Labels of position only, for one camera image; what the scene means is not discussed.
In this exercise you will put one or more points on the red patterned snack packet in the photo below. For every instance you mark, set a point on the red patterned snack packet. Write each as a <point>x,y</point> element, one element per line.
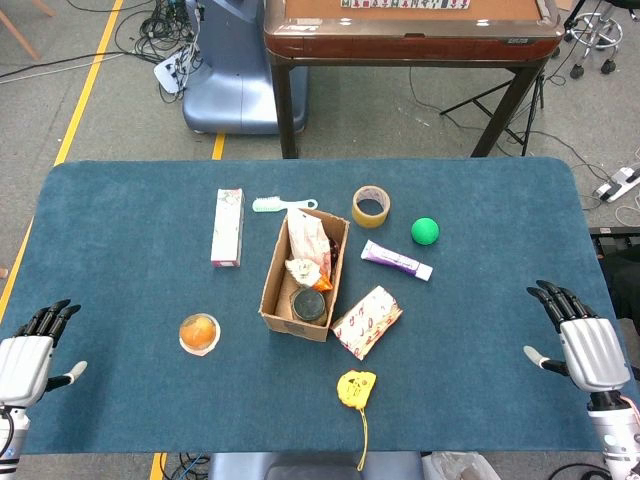
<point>367,322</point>

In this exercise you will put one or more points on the crumpled white wrapper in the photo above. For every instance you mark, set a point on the crumpled white wrapper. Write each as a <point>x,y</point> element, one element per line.
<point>302,271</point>

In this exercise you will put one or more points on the face-up mahjong tile row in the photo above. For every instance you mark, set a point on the face-up mahjong tile row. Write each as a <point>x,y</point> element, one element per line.
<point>405,4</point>

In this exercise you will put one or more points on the tall white pink box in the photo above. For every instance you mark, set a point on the tall white pink box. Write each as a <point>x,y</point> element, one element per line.
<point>227,230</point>

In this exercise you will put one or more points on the purple white tube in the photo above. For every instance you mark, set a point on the purple white tube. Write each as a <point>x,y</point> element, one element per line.
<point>390,257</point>

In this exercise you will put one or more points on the orange fruit jelly cup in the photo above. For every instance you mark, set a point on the orange fruit jelly cup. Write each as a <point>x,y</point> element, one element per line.
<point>199,334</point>

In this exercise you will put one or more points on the clear plastic bag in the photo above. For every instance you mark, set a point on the clear plastic bag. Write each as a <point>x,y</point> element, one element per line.
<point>455,467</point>

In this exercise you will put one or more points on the black case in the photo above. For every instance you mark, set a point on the black case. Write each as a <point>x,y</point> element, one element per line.
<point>620,280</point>

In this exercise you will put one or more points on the yellow packing tape roll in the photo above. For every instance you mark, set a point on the yellow packing tape roll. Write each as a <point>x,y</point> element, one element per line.
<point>370,217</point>

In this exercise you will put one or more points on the yellow tape measure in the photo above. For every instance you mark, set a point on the yellow tape measure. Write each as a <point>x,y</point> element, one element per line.
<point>355,387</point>

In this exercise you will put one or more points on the green ball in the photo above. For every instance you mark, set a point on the green ball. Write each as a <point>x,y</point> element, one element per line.
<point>425,231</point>

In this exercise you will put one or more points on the dark red snack packet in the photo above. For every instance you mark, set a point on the dark red snack packet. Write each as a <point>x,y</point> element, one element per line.
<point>336,247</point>

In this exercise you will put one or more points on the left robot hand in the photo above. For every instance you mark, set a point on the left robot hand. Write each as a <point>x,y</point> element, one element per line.
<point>25,370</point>

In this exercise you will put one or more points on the white socket board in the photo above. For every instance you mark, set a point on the white socket board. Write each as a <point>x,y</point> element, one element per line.
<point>170,75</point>

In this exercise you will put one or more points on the mint green brush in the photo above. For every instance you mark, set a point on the mint green brush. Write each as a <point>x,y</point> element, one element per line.
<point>267,204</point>

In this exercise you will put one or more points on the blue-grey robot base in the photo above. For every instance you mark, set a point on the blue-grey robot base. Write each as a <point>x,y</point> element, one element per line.
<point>235,90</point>

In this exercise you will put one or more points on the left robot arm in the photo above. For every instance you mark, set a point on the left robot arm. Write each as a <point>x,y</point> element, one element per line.
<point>12,435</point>

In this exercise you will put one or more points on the open cardboard box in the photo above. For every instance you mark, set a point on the open cardboard box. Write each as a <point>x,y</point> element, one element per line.
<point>295,329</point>

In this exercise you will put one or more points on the grey black robot torso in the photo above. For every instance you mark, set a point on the grey black robot torso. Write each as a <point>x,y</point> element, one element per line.
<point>310,467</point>

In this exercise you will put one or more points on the brown mahjong table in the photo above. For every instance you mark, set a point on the brown mahjong table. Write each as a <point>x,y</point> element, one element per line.
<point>400,47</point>

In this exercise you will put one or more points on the white red-print paper bag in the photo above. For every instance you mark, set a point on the white red-print paper bag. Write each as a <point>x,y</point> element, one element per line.
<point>305,237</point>

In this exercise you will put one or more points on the blue felt table mat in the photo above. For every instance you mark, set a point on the blue felt table mat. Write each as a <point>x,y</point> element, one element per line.
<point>125,250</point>

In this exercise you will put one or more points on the white chair wooden legs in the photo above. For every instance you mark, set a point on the white chair wooden legs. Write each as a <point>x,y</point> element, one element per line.
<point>20,35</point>

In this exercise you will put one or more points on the dark round jar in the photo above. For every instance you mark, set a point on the dark round jar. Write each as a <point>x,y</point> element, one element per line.
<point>308,305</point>

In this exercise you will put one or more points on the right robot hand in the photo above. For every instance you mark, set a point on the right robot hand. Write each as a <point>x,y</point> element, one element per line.
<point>595,355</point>

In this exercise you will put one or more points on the white power strip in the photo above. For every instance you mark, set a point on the white power strip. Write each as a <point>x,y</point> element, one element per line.
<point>617,182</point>

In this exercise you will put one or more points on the chrome stool with casters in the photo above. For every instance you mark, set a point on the chrome stool with casters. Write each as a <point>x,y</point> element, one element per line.
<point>597,30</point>

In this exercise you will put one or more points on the black folding stand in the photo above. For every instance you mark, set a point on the black folding stand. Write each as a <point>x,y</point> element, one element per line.
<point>527,125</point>

